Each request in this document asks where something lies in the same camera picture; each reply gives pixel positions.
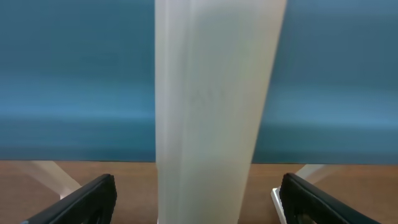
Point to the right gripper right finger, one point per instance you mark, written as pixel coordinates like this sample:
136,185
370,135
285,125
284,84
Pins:
306,202

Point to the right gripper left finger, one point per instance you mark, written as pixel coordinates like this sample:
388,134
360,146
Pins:
90,199

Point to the white and blue stand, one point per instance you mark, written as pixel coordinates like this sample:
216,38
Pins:
77,77

